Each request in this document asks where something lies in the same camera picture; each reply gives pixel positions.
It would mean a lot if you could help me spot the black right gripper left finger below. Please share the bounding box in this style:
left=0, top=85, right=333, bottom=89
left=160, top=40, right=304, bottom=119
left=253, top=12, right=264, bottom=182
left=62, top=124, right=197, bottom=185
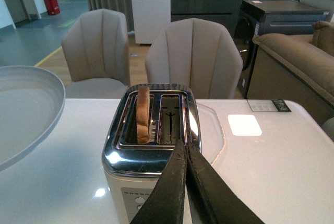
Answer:
left=131, top=140, right=187, bottom=223

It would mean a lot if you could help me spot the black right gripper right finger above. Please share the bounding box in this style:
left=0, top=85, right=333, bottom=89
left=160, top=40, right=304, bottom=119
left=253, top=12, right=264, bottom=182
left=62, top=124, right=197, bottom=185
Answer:
left=186, top=143, right=263, bottom=223

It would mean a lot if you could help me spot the white chrome two-slot toaster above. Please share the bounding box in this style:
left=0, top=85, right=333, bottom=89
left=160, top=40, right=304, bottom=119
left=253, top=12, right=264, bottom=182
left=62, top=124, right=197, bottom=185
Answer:
left=102, top=84, right=201, bottom=223

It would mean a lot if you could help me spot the slice of bread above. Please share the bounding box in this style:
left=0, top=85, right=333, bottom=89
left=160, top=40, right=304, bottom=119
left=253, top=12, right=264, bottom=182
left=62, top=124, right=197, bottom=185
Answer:
left=136, top=86, right=150, bottom=144

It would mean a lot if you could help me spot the white round plate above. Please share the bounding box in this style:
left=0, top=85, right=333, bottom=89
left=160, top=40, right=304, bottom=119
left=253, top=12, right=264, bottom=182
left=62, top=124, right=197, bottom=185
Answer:
left=1, top=66, right=65, bottom=170

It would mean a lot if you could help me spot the label sticker on table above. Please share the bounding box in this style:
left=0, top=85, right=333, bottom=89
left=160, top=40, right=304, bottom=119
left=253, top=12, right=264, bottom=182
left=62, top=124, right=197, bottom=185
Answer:
left=247, top=99, right=291, bottom=112

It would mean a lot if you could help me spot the beige chair right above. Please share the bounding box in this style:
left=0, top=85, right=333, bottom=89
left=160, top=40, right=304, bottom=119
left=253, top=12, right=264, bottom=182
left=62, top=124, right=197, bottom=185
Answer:
left=145, top=18, right=243, bottom=99

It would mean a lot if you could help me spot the beige chair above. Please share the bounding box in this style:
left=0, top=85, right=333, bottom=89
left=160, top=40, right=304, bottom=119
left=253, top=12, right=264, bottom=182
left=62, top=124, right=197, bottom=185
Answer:
left=145, top=18, right=243, bottom=99
left=62, top=9, right=130, bottom=99

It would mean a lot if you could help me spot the tan sofa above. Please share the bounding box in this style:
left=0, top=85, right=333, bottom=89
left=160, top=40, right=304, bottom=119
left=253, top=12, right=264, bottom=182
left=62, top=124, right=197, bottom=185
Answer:
left=247, top=21, right=333, bottom=125

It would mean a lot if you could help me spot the beige chair left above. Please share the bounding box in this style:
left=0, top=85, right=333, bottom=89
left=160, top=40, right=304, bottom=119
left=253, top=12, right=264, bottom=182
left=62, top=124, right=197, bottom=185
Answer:
left=62, top=9, right=130, bottom=99

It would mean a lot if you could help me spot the black washing machine appliance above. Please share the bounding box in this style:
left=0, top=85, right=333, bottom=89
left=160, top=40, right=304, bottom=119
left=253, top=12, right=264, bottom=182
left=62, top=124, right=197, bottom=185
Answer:
left=233, top=0, right=329, bottom=98

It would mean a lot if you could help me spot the red fire extinguisher box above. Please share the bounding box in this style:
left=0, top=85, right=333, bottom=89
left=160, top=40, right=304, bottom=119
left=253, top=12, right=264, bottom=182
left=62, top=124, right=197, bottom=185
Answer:
left=44, top=0, right=60, bottom=15

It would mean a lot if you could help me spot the white toaster power cable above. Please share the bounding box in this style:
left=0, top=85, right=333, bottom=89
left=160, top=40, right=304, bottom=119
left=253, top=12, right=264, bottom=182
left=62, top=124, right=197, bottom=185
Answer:
left=197, top=103, right=225, bottom=166

